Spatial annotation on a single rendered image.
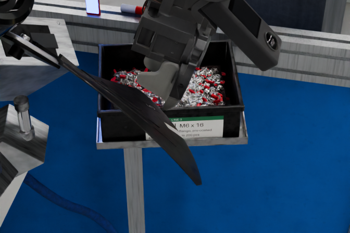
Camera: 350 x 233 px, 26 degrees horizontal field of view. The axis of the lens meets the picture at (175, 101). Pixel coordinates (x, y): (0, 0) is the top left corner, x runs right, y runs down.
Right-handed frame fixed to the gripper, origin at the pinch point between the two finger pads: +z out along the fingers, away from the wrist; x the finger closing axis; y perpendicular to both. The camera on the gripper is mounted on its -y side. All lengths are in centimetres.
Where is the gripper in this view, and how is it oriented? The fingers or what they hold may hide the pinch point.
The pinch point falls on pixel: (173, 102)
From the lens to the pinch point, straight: 96.0
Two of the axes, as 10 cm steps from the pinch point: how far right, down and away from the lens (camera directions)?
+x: -2.1, 6.5, -7.3
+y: -9.3, -3.5, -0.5
